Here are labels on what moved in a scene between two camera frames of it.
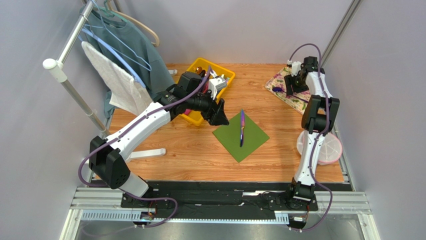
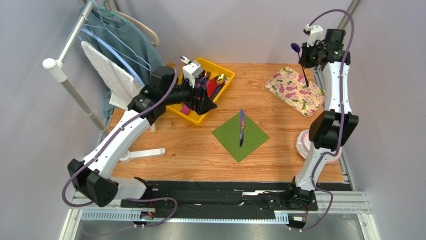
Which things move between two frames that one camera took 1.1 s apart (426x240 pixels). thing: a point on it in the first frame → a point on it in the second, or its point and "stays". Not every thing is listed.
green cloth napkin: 229,136 stays
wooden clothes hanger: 128,17 stays
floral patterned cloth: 278,81 stays
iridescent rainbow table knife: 242,126 stays
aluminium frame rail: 104,204 stays
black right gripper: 294,84 → 308,58
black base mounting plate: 220,199 stays
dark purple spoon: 278,89 → 296,48
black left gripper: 215,113 → 199,106
